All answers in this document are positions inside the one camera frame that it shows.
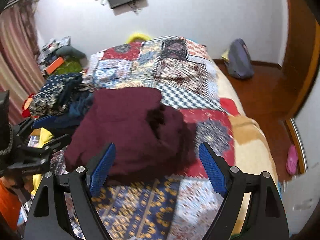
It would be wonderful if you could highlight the pink rubber clog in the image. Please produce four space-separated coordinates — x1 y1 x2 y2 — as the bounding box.
286 144 298 176

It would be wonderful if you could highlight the brown wooden door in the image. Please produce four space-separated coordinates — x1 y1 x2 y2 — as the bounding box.
282 0 319 120

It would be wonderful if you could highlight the dark blue clothes pile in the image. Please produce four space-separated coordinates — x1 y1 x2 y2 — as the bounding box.
29 73 94 130

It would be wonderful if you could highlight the maroon button shirt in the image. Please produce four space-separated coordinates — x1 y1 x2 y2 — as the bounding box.
65 87 196 181

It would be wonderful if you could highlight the striped pink curtain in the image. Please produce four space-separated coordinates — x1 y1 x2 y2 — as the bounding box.
1 0 44 125

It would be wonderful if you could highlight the purple grey backpack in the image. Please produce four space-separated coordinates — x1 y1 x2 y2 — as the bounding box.
221 38 254 79

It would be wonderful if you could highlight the beige blanket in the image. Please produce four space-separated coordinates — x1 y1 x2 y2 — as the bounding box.
215 67 279 235

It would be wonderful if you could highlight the yellow round object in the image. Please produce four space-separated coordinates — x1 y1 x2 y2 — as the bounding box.
126 32 152 44

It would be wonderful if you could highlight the cluttered side table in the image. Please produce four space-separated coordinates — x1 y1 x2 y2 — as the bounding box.
37 36 86 77

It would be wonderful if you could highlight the patchwork patterned bedspread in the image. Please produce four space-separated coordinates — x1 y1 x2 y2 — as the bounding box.
49 35 237 240

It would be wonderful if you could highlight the person's left hand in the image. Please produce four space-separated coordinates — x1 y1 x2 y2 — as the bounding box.
1 176 34 192

